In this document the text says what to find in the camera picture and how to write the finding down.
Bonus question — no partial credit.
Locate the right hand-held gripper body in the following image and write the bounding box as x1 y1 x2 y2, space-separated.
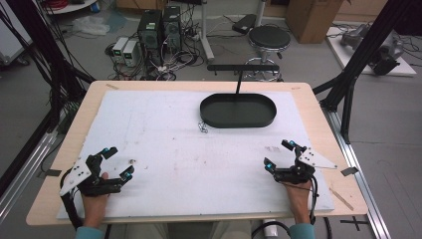
273 144 338 185

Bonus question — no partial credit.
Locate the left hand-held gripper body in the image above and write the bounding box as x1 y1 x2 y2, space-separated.
59 152 122 197

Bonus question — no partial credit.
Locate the black jewellery stand with tray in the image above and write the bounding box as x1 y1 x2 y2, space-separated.
199 64 281 129

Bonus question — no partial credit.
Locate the person's left hand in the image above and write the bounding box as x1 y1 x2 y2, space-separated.
80 171 110 229

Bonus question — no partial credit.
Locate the person's right hand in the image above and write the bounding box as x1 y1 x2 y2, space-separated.
284 178 314 225

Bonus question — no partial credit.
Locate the thin wooden stick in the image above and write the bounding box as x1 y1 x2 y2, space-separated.
328 186 355 212

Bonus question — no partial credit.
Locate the white foam mat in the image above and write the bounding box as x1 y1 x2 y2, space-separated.
56 89 335 220

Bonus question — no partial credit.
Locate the white cylinder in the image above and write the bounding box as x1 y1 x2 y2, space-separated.
263 218 280 239

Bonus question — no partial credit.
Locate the black tape cross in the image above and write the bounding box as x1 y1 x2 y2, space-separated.
339 215 370 232

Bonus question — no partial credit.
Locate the white power supply unit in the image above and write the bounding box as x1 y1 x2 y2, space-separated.
111 36 129 65
121 40 139 68

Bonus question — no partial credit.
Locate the black round stool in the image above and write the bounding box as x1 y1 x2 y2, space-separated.
243 25 293 83

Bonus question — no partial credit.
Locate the large black computer tower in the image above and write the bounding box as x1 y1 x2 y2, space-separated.
136 9 164 66

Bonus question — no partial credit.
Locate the black robot device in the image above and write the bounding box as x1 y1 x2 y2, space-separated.
368 44 402 77

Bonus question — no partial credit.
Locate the grey robot device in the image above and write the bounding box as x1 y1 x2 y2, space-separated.
339 23 371 52

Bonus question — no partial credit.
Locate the cardboard box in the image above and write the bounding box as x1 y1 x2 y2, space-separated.
285 0 345 45

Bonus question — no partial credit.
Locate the flat black box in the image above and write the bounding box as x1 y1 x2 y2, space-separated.
231 13 258 35

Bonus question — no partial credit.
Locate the clear plastic bag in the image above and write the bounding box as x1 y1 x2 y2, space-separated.
71 15 111 37

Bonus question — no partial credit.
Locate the white table leg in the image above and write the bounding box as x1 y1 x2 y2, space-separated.
197 0 216 64

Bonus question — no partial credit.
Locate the slim black computer tower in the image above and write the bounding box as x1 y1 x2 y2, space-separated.
161 5 183 53

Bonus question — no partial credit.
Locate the white board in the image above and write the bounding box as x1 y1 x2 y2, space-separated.
325 25 418 78

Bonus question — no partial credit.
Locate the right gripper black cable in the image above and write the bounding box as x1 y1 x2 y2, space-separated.
308 176 320 226

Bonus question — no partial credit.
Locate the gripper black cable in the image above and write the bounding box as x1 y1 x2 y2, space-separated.
308 176 320 226
59 167 85 231

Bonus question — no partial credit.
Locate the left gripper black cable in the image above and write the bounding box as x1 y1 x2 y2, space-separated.
59 167 85 231

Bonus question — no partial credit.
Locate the aluminium rail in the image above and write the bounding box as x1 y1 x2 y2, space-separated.
321 108 393 239
0 127 60 224

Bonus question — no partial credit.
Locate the thick black cable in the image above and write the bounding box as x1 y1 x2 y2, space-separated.
251 220 293 239

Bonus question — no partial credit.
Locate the tangle of cables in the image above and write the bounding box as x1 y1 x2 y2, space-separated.
105 19 204 82

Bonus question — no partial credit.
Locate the black metal frame post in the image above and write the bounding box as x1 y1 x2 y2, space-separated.
312 0 422 145
0 0 98 197

